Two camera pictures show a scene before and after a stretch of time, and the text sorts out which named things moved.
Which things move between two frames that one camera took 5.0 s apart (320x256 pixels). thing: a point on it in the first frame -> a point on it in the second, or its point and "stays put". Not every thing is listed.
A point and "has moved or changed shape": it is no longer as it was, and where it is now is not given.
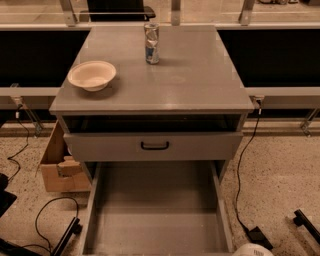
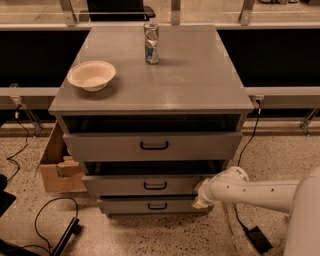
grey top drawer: [152, 146] stays put
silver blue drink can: [152, 43] stays put
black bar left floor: [74, 228] stays put
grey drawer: [156, 208] has moved or changed shape
